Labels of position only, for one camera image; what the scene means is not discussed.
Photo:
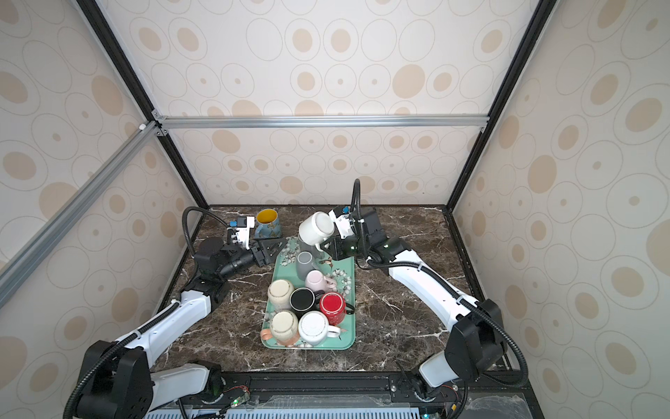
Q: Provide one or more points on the black mug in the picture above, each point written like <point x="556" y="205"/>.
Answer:
<point x="302" y="301"/>

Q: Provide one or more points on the left diagonal aluminium bar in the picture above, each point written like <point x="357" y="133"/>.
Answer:
<point x="28" y="259"/>

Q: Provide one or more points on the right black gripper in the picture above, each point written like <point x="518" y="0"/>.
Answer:
<point x="341" y="245"/>

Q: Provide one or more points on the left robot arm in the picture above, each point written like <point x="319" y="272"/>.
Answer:
<point x="152" y="335"/>

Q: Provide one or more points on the black frame post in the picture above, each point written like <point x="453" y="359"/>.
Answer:
<point x="533" y="31"/>
<point x="94" y="16"/>

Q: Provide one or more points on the horizontal aluminium frame bar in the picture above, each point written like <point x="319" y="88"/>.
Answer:
<point x="330" y="121"/>

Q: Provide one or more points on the small light grey mug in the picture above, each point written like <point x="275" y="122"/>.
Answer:
<point x="304" y="264"/>

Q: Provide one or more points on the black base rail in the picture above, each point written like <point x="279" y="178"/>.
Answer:
<point x="392" y="394"/>

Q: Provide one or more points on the pale pink mug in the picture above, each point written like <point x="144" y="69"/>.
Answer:
<point x="318" y="282"/>

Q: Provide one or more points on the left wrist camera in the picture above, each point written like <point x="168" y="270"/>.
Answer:
<point x="239" y="231"/>

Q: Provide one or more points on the cream mug orange handle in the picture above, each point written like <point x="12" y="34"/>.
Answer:
<point x="283" y="329"/>

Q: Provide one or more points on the left black frame post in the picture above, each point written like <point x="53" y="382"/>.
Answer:
<point x="94" y="16"/>

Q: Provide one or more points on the right black frame post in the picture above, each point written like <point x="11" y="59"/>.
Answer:
<point x="533" y="31"/>

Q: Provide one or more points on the blue butterfly mug yellow inside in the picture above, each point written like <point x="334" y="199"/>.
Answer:
<point x="267" y="225"/>

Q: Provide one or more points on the large white mug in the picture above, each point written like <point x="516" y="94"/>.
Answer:
<point x="314" y="328"/>

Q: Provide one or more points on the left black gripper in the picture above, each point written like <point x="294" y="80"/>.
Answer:
<point x="263" y="243"/>

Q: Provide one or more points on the white mug red inside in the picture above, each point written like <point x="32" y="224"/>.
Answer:
<point x="316" y="229"/>

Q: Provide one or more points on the cream beige mug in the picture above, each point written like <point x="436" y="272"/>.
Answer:
<point x="279" y="294"/>

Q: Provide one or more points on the mint green floral tray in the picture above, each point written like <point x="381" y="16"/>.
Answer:
<point x="341" y="271"/>

